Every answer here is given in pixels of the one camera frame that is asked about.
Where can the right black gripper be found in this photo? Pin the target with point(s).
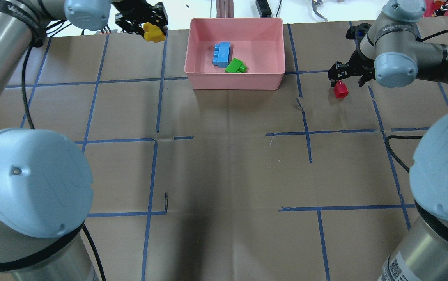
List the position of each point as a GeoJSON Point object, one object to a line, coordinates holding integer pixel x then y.
{"type": "Point", "coordinates": [357, 61]}

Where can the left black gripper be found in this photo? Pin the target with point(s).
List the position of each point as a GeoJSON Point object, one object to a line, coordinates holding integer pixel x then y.
{"type": "Point", "coordinates": [121, 8]}

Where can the red toy block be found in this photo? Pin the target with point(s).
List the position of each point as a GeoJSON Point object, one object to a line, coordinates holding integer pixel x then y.
{"type": "Point", "coordinates": [340, 90]}

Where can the yellow toy block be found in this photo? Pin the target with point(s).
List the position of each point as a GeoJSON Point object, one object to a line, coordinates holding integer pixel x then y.
{"type": "Point", "coordinates": [153, 33]}

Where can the blue toy block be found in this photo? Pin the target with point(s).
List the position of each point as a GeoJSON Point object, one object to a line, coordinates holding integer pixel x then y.
{"type": "Point", "coordinates": [221, 55]}

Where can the green toy block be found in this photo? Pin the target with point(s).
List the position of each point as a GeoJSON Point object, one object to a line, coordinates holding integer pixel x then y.
{"type": "Point", "coordinates": [236, 66]}

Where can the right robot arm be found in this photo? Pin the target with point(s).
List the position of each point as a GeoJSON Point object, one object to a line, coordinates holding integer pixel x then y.
{"type": "Point", "coordinates": [391, 53]}

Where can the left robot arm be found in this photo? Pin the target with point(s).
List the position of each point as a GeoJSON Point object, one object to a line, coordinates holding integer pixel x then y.
{"type": "Point", "coordinates": [45, 179]}

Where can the pink plastic box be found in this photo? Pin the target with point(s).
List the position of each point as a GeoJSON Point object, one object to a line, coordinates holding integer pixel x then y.
{"type": "Point", "coordinates": [257, 42]}

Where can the aluminium frame post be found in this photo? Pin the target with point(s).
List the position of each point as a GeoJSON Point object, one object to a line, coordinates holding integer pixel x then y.
{"type": "Point", "coordinates": [225, 8]}

